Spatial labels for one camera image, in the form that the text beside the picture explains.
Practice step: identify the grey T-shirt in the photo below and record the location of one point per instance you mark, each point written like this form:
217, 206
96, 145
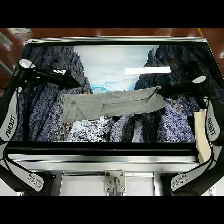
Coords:
113, 104

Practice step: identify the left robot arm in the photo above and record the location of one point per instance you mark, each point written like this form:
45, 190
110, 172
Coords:
10, 123

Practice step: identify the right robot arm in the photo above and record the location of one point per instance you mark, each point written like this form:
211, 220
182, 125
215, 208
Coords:
213, 128

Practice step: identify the silver frame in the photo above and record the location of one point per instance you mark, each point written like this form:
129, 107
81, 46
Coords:
100, 165

